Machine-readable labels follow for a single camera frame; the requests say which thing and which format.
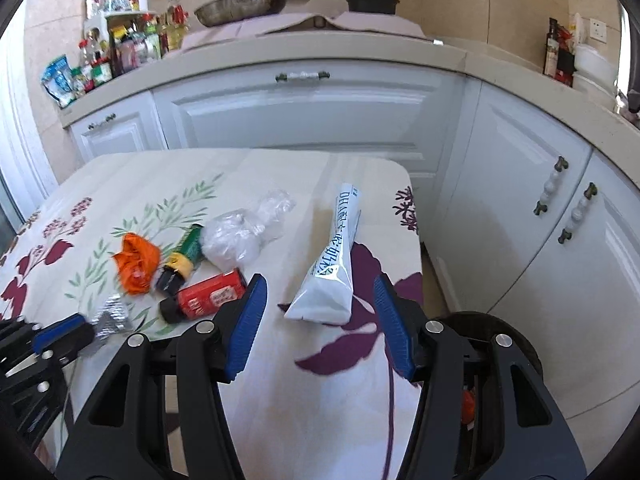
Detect steel wok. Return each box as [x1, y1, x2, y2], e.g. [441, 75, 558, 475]
[194, 0, 288, 28]

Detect white spice rack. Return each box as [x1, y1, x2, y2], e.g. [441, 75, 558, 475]
[82, 10, 154, 66]

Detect black trash bin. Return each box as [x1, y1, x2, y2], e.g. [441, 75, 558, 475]
[440, 311, 552, 448]

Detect orange plastic bag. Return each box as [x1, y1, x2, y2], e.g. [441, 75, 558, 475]
[461, 390, 476, 425]

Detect silver foil wrapper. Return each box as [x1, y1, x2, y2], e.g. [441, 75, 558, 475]
[91, 294, 132, 344]

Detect clear plastic bag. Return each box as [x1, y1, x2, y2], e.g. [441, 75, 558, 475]
[200, 190, 296, 273]

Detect small orange wrapper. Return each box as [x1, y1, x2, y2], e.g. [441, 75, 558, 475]
[113, 232, 160, 296]

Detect black clay pot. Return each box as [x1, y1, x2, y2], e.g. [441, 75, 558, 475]
[345, 0, 399, 15]

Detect blue white snack bag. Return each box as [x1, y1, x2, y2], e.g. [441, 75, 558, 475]
[40, 55, 75, 110]

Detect stacked white bowls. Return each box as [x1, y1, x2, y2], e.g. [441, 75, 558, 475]
[573, 44, 617, 110]

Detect pink stove cover cloth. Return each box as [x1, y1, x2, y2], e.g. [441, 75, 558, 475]
[181, 12, 427, 52]

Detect dark olive oil bottle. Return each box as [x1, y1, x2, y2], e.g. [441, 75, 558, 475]
[542, 18, 560, 79]

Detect white toothpaste tube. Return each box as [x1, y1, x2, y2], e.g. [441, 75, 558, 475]
[284, 183, 361, 325]

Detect floral tablecloth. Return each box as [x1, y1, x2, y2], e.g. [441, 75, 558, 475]
[0, 146, 426, 480]

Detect yellow cooking oil bottle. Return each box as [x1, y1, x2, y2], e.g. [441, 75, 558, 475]
[164, 0, 188, 52]

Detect green yellow small bottle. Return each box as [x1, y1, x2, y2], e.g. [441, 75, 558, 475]
[155, 223, 204, 297]

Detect red small bottle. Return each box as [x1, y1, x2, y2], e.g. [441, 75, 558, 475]
[158, 269, 247, 324]

